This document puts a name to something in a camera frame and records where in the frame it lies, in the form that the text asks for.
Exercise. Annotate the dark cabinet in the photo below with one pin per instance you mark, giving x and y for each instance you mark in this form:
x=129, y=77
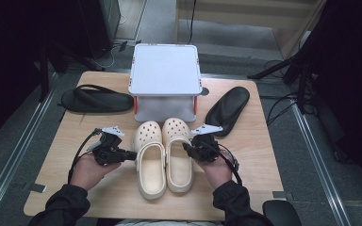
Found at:
x=102, y=25

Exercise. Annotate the black power plug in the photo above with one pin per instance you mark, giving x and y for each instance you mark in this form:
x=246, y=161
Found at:
x=123, y=45

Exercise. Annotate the person's left hand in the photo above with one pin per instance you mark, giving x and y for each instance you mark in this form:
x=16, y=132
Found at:
x=88, y=171

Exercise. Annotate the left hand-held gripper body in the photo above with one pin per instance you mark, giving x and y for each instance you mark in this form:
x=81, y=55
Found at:
x=110, y=153

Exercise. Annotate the round grey table grommet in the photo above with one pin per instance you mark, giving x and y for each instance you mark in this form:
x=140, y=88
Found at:
x=205, y=91

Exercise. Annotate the metal floor rail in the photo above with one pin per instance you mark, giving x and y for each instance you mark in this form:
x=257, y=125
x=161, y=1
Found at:
x=22, y=141
x=320, y=163

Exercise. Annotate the black stand pole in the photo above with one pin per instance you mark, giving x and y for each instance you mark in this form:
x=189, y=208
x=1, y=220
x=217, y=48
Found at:
x=44, y=78

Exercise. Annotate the black tripod stand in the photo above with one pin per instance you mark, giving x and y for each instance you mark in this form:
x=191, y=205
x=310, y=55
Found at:
x=295, y=62

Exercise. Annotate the white shoe rack orange posts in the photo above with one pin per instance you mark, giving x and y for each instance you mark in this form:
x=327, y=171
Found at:
x=165, y=69

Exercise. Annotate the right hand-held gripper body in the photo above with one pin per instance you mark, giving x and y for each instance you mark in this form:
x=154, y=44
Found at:
x=208, y=149

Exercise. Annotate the black chair part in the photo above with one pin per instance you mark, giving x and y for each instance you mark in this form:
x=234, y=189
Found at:
x=281, y=213

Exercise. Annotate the grey tape strip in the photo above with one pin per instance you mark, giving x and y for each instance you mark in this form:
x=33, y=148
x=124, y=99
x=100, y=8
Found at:
x=281, y=195
x=36, y=187

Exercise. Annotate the black flip-flop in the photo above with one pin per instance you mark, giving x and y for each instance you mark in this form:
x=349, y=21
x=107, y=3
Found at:
x=227, y=109
x=97, y=102

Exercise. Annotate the cream clog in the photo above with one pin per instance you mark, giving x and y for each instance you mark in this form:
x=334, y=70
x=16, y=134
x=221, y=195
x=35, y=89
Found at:
x=151, y=175
x=179, y=169

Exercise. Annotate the person's right hand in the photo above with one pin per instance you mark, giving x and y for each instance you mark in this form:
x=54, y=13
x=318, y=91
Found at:
x=217, y=174

